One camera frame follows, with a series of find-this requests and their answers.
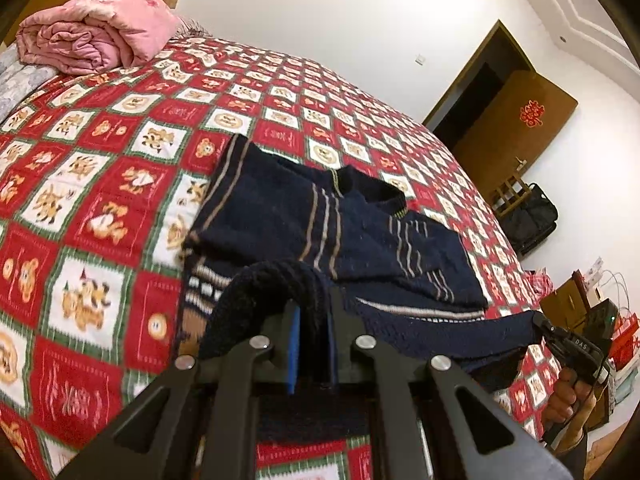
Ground person's right forearm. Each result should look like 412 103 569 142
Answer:
542 400 594 477

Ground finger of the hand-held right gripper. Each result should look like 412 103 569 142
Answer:
541 321 570 348

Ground wooden cabinet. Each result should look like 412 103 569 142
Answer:
540 277 599 334

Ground black electronic device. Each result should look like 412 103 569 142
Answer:
585 299 621 344

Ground red checkered printed bedspread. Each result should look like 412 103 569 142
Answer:
0 35 617 480

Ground navy patterned knit sweater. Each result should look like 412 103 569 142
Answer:
176 134 552 442

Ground black travel bag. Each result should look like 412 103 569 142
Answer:
500 183 560 261

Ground wooden chair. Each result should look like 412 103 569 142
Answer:
490 172 532 219

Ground grey floral pillow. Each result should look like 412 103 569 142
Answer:
0 42 57 122

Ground red gift bag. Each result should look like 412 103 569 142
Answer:
525 270 554 307

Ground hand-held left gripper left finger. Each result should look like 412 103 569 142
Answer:
57 300 302 480

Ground person's right hand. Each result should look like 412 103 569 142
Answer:
544 367 597 427

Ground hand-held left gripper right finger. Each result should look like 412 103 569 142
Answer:
325 290 572 480

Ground brown wooden door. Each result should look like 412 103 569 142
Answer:
452 71 579 197

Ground red paper bag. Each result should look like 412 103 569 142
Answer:
607 310 640 374

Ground dark wooden door frame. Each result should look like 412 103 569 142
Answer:
422 19 536 149

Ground pink folded quilt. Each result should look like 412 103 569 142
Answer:
16 0 184 76

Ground white paper bag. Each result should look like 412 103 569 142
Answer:
574 257 632 307

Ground red paper door decoration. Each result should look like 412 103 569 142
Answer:
518 101 545 129

